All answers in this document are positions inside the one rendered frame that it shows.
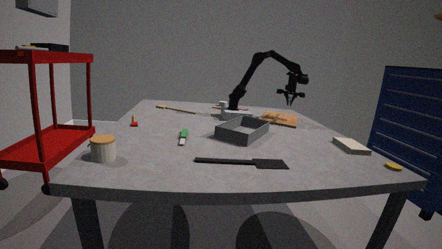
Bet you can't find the grey cylindrical container with tan lid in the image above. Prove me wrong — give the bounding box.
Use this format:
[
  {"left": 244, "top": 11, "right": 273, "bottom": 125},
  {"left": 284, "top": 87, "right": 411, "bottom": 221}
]
[{"left": 90, "top": 134, "right": 116, "bottom": 163}]

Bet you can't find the dark grey roasting tin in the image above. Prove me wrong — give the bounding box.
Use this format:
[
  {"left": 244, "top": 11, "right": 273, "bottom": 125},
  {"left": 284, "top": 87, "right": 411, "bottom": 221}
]
[{"left": 214, "top": 116, "right": 270, "bottom": 147}]

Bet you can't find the yellow flat disc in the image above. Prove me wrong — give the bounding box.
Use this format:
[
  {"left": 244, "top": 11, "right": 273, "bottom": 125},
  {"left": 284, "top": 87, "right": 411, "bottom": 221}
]
[{"left": 385, "top": 162, "right": 402, "bottom": 172}]

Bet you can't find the beige flat rectangular block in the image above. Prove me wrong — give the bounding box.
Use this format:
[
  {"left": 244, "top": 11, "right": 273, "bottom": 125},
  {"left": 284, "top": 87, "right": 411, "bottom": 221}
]
[{"left": 332, "top": 137, "right": 372, "bottom": 155}]

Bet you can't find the black spatula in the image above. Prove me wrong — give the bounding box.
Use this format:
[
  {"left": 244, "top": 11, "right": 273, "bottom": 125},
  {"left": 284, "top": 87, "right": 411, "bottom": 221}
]
[{"left": 195, "top": 157, "right": 289, "bottom": 169}]

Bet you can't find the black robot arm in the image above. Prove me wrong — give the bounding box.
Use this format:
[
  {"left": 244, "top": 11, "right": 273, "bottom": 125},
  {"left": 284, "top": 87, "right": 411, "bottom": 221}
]
[{"left": 228, "top": 50, "right": 309, "bottom": 111}]

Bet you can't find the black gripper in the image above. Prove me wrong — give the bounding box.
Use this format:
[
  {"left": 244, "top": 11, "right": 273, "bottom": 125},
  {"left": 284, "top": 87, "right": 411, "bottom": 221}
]
[{"left": 277, "top": 82, "right": 305, "bottom": 105}]

